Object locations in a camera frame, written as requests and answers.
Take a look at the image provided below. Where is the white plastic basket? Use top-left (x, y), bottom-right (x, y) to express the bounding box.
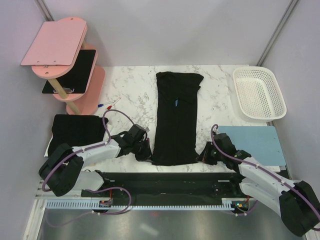
top-left (229, 66), bottom-right (287, 123)

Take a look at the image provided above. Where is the red marker pen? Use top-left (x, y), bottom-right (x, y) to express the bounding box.
top-left (106, 97), bottom-right (121, 110)

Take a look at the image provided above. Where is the light blue mat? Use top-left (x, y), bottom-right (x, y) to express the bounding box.
top-left (218, 126), bottom-right (286, 167)

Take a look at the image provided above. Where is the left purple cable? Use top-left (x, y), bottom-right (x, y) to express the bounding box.
top-left (41, 109), bottom-right (137, 228)

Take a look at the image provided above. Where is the black clipboard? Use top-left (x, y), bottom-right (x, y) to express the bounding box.
top-left (57, 49), bottom-right (96, 94)

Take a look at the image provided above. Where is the pink three tier shelf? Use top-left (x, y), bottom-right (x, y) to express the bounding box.
top-left (21, 17), bottom-right (105, 115)

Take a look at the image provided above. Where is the pink clipboard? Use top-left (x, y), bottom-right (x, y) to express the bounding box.
top-left (21, 18), bottom-right (86, 66)

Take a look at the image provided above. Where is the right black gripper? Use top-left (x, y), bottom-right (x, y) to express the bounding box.
top-left (195, 141), bottom-right (225, 166)

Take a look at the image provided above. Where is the black graphic t shirt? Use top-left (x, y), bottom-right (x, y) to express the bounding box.
top-left (152, 71), bottom-right (204, 166)

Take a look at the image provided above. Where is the white slotted cable duct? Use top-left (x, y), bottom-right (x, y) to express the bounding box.
top-left (45, 199), bottom-right (249, 211)

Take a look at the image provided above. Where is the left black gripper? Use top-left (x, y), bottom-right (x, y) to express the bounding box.
top-left (131, 137), bottom-right (155, 163)

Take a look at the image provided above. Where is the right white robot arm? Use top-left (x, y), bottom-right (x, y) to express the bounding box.
top-left (198, 131), bottom-right (320, 237)

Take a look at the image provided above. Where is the folded black t shirt stack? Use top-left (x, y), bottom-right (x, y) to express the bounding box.
top-left (47, 114), bottom-right (106, 156)

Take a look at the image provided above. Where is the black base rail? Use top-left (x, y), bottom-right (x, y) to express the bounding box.
top-left (80, 170), bottom-right (260, 201)

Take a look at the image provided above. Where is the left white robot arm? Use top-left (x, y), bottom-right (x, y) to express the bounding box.
top-left (38, 124), bottom-right (152, 197)

